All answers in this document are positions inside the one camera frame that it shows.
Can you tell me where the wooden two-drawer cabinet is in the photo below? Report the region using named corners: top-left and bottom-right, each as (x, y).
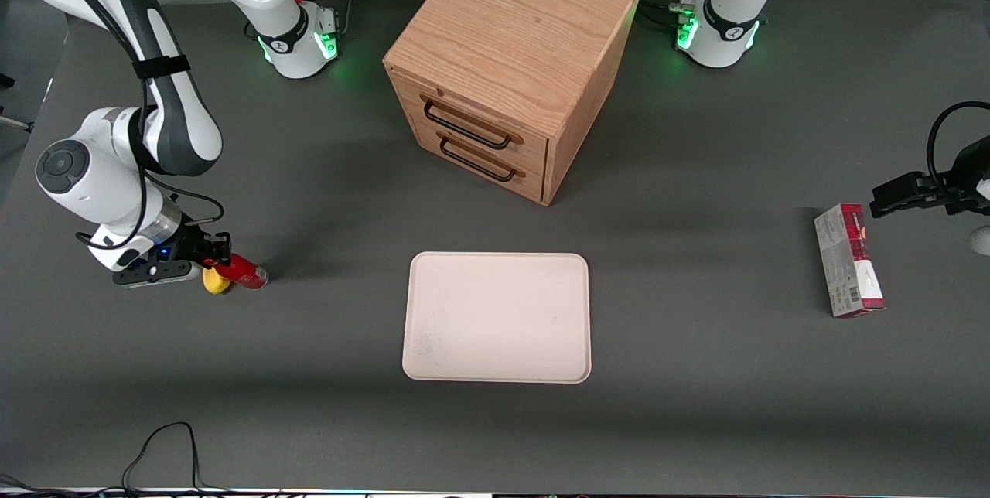
top-left (382, 0), bottom-right (642, 207)

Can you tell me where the red coke bottle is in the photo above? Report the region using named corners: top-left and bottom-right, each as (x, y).
top-left (203, 253), bottom-right (271, 291)

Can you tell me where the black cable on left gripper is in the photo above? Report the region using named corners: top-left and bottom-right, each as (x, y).
top-left (926, 101), bottom-right (990, 191)

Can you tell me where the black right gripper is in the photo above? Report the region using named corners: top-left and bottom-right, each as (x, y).
top-left (159, 221), bottom-right (234, 268)

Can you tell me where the grey and red carton box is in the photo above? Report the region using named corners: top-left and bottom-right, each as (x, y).
top-left (813, 203), bottom-right (887, 319)

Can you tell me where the beige rectangular tray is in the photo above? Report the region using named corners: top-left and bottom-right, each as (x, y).
top-left (401, 251), bottom-right (592, 384)

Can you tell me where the long black drawer handle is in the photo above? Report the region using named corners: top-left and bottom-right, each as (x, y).
top-left (421, 94), bottom-right (525, 151)

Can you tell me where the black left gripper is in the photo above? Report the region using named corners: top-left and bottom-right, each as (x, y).
top-left (869, 137), bottom-right (990, 219)

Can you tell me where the black cable loop on table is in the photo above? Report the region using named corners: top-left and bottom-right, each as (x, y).
top-left (0, 421), bottom-right (233, 498)

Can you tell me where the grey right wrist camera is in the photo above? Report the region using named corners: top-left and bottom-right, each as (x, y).
top-left (113, 259), bottom-right (204, 288)

